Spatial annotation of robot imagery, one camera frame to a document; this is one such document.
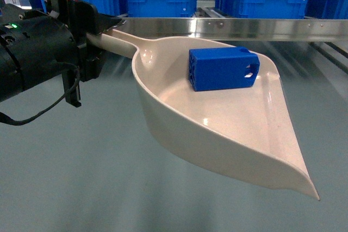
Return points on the steel flow rack shelf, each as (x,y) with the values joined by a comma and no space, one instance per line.
(217,25)

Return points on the blue bin front left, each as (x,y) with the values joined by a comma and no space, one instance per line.
(161,8)

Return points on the blue bin front right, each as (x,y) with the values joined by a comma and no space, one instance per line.
(278,9)

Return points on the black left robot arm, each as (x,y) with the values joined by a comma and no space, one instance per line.
(37,46)

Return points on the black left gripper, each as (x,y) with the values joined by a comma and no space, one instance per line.
(82,18)

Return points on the blue bin far right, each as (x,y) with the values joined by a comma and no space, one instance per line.
(327,9)

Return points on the blue plastic block part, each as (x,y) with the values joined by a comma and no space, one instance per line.
(222,68)

